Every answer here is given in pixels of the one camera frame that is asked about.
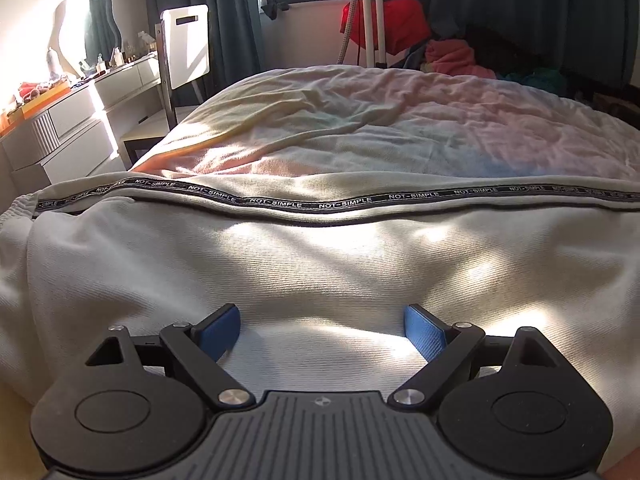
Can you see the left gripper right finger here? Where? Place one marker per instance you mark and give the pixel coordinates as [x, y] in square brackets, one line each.
[512, 405]

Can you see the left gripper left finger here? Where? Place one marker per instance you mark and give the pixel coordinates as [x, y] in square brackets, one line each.
[134, 404]

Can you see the white knit jacket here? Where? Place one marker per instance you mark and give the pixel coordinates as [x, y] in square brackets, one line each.
[321, 268]

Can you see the green black clothes pile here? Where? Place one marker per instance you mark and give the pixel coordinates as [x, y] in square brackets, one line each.
[546, 79]

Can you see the pink clothes pile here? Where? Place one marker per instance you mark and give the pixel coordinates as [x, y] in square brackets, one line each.
[454, 57]

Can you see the white drawer dresser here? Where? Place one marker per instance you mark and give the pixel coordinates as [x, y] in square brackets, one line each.
[80, 135]

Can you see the orange tray with items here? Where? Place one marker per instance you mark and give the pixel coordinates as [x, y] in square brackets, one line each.
[30, 98]

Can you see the pastel bed duvet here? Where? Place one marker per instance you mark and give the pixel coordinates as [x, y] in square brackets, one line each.
[333, 119]

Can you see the white black chair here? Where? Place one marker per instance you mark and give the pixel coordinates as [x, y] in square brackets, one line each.
[182, 53]

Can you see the wavy teal mirror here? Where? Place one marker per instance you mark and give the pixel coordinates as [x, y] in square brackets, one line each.
[84, 33]

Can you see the dark right curtain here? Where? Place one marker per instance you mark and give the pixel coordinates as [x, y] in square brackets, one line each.
[592, 39]

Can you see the red bag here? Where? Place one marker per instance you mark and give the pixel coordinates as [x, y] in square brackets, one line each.
[405, 25]

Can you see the teal curtain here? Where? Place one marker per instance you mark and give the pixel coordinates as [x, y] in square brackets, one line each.
[236, 45]

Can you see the white tripod stand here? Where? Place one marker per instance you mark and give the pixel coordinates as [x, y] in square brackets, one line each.
[370, 15]

